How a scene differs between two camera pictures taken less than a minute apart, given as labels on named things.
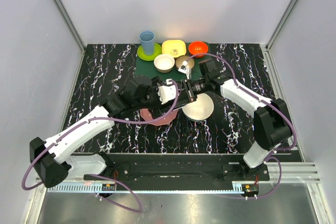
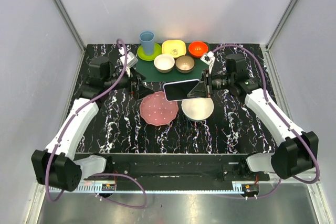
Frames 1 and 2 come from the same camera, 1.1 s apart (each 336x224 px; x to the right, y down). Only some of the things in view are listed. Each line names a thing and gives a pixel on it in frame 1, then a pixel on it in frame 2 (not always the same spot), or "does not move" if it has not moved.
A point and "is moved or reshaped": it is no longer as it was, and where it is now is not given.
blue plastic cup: x=147 y=39 does not move
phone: x=159 y=112 is moved or reshaped
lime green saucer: x=158 y=51 does not move
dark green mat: x=147 y=67 does not move
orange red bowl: x=196 y=48 does not move
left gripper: x=154 y=87 to x=134 y=87
